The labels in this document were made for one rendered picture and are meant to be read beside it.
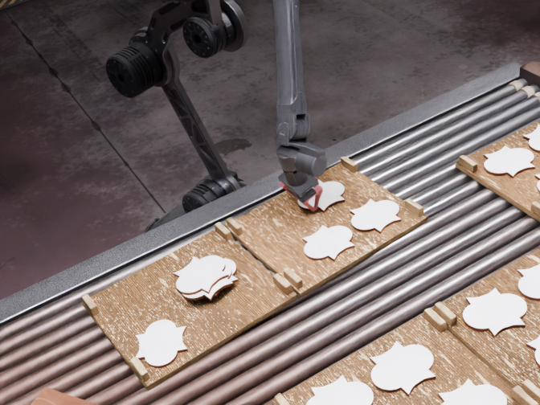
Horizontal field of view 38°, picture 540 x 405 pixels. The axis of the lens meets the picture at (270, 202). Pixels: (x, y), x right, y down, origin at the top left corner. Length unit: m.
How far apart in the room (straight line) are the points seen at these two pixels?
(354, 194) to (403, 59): 2.64
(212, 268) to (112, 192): 2.13
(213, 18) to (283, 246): 0.89
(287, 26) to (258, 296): 0.66
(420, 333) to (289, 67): 0.71
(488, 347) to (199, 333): 0.64
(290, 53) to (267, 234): 0.47
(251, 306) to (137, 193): 2.15
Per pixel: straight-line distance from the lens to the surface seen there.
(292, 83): 1.95
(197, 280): 1.90
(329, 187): 2.16
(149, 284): 1.99
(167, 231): 2.17
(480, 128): 2.42
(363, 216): 2.05
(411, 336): 1.77
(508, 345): 1.76
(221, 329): 1.84
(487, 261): 1.96
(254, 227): 2.08
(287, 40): 1.95
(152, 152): 4.22
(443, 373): 1.70
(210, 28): 2.59
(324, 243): 1.98
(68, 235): 3.82
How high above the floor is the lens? 2.25
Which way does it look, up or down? 38 degrees down
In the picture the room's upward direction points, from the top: 10 degrees counter-clockwise
